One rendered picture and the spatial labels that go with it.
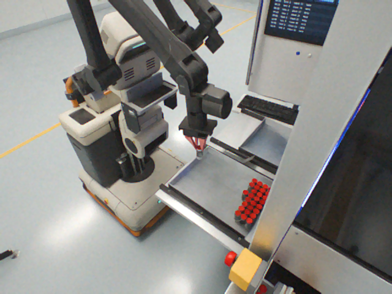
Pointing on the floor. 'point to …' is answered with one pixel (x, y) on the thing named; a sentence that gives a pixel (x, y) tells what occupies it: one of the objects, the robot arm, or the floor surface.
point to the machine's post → (325, 111)
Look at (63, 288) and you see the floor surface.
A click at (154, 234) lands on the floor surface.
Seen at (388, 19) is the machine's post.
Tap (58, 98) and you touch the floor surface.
